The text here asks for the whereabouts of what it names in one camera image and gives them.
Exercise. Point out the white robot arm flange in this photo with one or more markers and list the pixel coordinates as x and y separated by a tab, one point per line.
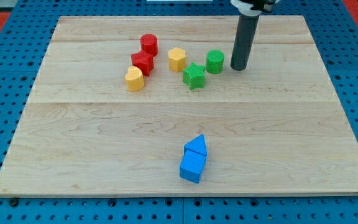
253	8

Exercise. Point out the blue triangle block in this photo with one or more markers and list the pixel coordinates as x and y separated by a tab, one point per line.
197	145

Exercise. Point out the blue cube block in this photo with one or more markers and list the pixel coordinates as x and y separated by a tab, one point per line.
192	166

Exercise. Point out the green star block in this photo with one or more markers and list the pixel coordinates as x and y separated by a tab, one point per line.
194	76

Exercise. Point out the yellow heart block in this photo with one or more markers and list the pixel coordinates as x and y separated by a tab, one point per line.
134	79

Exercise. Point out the yellow hexagon block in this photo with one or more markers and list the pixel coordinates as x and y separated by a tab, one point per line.
177	59

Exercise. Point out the light wooden board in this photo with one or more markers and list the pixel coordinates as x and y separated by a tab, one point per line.
275	129

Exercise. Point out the red star block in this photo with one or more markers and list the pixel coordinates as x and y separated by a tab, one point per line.
143	61

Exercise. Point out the green cylinder block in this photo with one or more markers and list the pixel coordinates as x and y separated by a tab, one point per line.
214	61

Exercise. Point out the red cylinder block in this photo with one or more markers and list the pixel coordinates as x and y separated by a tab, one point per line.
149	44

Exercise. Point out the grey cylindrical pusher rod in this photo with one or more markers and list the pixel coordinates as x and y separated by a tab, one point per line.
246	28

